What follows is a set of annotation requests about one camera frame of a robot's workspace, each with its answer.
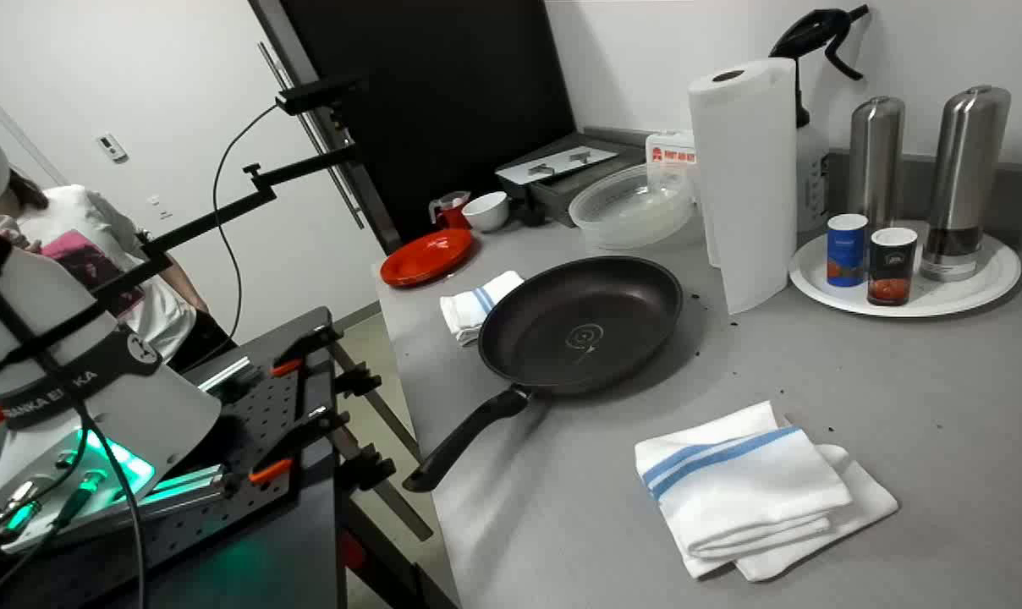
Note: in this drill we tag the blue label spice jar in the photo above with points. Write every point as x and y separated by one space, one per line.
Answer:
848 255

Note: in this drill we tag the white round tray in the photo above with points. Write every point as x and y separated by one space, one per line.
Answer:
962 294

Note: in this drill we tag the red plate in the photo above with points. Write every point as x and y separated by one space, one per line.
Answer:
429 259

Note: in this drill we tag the person in white shirt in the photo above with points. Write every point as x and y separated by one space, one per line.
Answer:
83 226

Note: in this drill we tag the black frying pan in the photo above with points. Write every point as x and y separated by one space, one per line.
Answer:
580 325

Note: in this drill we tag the tall steel grinder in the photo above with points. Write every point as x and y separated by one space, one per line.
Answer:
970 170

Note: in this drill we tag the white wall switch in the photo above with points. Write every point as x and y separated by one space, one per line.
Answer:
113 148

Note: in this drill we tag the short steel grinder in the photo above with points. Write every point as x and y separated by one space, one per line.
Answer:
875 157

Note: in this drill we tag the white dish cloth blue stripes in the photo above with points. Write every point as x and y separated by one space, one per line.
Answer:
734 485

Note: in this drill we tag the black flat countertop appliance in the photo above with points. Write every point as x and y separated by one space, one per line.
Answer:
580 188

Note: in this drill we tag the small white bowl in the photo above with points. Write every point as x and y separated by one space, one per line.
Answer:
490 212

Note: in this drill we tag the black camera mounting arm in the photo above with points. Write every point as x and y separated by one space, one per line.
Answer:
211 221

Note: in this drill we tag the white paper towel roll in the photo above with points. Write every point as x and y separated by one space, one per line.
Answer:
749 182

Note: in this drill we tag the spray bottle black trigger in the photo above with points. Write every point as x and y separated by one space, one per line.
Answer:
818 36

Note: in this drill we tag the dark red spice jar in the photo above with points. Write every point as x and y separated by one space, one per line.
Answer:
891 272

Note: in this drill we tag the black perforated robot table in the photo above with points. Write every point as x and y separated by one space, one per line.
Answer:
275 409

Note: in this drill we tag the black stereo camera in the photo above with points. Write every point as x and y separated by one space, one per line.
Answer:
318 96

